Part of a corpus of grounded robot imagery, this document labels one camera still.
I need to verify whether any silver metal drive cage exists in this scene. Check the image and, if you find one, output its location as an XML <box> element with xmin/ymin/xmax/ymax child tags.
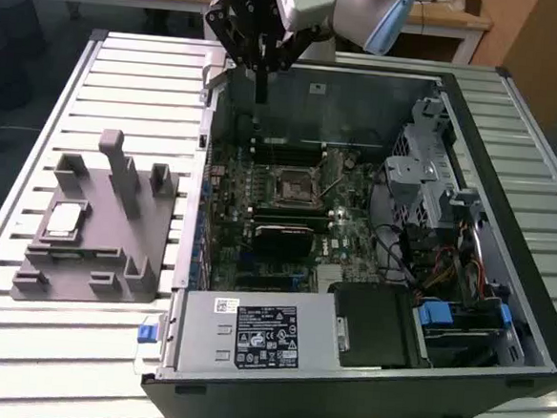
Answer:
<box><xmin>380</xmin><ymin>94</ymin><xmax>464</xmax><ymax>232</ymax></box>

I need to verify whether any green motherboard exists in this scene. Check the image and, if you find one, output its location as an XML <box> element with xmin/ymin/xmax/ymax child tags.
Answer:
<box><xmin>195</xmin><ymin>132</ymin><xmax>394</xmax><ymax>304</ymax></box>

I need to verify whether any red yellow wire bundle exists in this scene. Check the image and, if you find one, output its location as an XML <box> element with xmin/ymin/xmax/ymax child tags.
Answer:
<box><xmin>415</xmin><ymin>217</ymin><xmax>494</xmax><ymax>301</ymax></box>

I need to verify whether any black graphics card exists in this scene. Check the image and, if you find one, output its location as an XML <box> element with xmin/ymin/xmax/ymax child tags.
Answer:
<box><xmin>250</xmin><ymin>221</ymin><xmax>315</xmax><ymax>264</ymax></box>

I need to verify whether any grey case handle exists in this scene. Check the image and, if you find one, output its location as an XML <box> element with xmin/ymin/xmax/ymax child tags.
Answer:
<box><xmin>199</xmin><ymin>52</ymin><xmax>229</xmax><ymax>105</ymax></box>
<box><xmin>130</xmin><ymin>311</ymin><xmax>177</xmax><ymax>380</ymax></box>

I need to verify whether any grey parts rack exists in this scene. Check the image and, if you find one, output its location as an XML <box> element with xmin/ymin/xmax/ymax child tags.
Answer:
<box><xmin>9</xmin><ymin>122</ymin><xmax>185</xmax><ymax>312</ymax></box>

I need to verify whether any silver power supply unit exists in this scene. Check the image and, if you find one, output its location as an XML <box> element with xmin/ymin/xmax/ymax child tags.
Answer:
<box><xmin>171</xmin><ymin>282</ymin><xmax>346</xmax><ymax>386</ymax></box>

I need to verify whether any black rating label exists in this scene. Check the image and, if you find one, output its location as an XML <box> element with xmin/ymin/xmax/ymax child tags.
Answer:
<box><xmin>232</xmin><ymin>301</ymin><xmax>304</xmax><ymax>375</ymax></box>

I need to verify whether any black PC case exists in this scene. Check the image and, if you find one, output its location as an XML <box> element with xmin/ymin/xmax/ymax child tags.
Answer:
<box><xmin>137</xmin><ymin>46</ymin><xmax>557</xmax><ymax>418</ymax></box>

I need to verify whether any black plastic shroud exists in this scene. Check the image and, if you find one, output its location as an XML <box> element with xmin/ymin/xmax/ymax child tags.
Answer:
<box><xmin>328</xmin><ymin>279</ymin><xmax>438</xmax><ymax>375</ymax></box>

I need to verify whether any CPU socket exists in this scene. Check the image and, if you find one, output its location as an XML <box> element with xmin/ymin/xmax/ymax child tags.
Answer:
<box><xmin>271</xmin><ymin>164</ymin><xmax>320</xmax><ymax>208</ymax></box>

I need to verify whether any black RAM slot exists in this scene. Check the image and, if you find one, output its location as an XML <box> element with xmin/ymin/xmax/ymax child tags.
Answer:
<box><xmin>252</xmin><ymin>143</ymin><xmax>326</xmax><ymax>157</ymax></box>
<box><xmin>253</xmin><ymin>137</ymin><xmax>327</xmax><ymax>151</ymax></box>
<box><xmin>253</xmin><ymin>219</ymin><xmax>332</xmax><ymax>235</ymax></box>
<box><xmin>252</xmin><ymin>150</ymin><xmax>326</xmax><ymax>163</ymax></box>
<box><xmin>253</xmin><ymin>202</ymin><xmax>333</xmax><ymax>217</ymax></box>
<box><xmin>253</xmin><ymin>214</ymin><xmax>332</xmax><ymax>228</ymax></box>
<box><xmin>252</xmin><ymin>208</ymin><xmax>333</xmax><ymax>222</ymax></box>

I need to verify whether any black expansion slot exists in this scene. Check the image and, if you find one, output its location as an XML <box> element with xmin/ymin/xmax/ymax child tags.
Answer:
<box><xmin>234</xmin><ymin>272</ymin><xmax>295</xmax><ymax>291</ymax></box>

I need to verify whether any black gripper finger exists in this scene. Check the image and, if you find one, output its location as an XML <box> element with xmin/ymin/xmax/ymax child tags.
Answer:
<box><xmin>259</xmin><ymin>24</ymin><xmax>317</xmax><ymax>108</ymax></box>
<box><xmin>198</xmin><ymin>0</ymin><xmax>270</xmax><ymax>105</ymax></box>

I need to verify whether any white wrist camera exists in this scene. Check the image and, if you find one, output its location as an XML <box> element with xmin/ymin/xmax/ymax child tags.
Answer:
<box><xmin>267</xmin><ymin>0</ymin><xmax>340</xmax><ymax>35</ymax></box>

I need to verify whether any grey plastic bracket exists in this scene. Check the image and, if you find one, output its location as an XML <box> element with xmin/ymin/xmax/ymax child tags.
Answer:
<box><xmin>437</xmin><ymin>185</ymin><xmax>490</xmax><ymax>234</ymax></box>

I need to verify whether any white barcode label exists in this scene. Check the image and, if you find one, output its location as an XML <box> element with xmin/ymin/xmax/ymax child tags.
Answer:
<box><xmin>212</xmin><ymin>296</ymin><xmax>239</xmax><ymax>316</ymax></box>

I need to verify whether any silver chipset heatsink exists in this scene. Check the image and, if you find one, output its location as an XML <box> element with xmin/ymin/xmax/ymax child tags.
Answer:
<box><xmin>317</xmin><ymin>262</ymin><xmax>348</xmax><ymax>295</ymax></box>

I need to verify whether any silver CPU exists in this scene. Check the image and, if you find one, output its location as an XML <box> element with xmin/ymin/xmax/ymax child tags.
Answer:
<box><xmin>45</xmin><ymin>200</ymin><xmax>84</xmax><ymax>239</ymax></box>

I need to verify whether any black internal cable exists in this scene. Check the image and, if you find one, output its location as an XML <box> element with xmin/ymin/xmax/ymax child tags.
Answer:
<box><xmin>367</xmin><ymin>222</ymin><xmax>432</xmax><ymax>297</ymax></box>

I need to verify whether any green RAM stick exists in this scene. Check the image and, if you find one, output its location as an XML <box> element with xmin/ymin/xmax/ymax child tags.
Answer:
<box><xmin>48</xmin><ymin>245</ymin><xmax>103</xmax><ymax>260</ymax></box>

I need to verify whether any dark waste bin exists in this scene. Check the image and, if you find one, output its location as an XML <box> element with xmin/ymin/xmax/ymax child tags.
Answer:
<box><xmin>0</xmin><ymin>0</ymin><xmax>52</xmax><ymax>114</ymax></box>

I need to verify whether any blue case latch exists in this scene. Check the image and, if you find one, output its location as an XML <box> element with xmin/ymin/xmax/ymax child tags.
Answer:
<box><xmin>137</xmin><ymin>322</ymin><xmax>160</xmax><ymax>346</ymax></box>

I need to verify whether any hard disk in blue carrier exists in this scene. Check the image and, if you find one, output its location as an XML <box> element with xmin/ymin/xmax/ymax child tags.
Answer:
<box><xmin>410</xmin><ymin>294</ymin><xmax>515</xmax><ymax>374</ymax></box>

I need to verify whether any wooden cabinet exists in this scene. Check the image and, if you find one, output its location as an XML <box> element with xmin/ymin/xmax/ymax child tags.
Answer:
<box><xmin>464</xmin><ymin>0</ymin><xmax>557</xmax><ymax>136</ymax></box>

